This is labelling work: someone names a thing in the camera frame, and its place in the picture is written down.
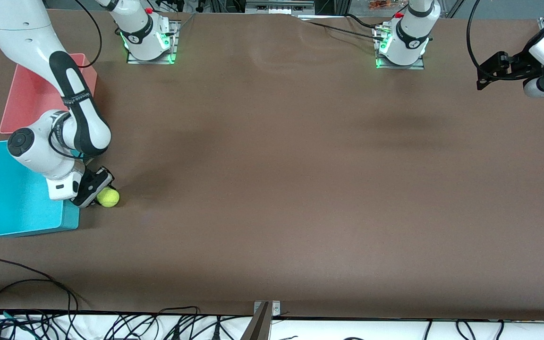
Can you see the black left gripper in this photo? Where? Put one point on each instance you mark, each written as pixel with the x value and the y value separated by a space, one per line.
pixel 519 63

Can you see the yellow-green tennis ball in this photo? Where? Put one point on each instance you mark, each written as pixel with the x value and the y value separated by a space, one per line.
pixel 109 197

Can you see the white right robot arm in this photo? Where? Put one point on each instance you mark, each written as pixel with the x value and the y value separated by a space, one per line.
pixel 17 28

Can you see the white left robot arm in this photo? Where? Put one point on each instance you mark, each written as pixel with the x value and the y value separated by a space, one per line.
pixel 411 33

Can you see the blue plastic bin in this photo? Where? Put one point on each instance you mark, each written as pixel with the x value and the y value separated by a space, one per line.
pixel 17 212

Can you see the pink plastic bin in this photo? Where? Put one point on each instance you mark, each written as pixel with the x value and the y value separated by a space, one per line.
pixel 24 108

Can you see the orange objects behind table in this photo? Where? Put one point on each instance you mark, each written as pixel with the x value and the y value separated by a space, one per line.
pixel 380 4

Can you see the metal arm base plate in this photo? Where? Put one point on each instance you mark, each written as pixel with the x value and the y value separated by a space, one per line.
pixel 175 42
pixel 420 65

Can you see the grey aluminium post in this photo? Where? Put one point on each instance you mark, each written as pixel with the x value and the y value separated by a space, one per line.
pixel 259 326

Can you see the small metal table bracket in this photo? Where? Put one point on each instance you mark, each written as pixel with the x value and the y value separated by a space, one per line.
pixel 276 309

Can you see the grey metal rail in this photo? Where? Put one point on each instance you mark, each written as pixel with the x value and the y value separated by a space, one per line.
pixel 279 6

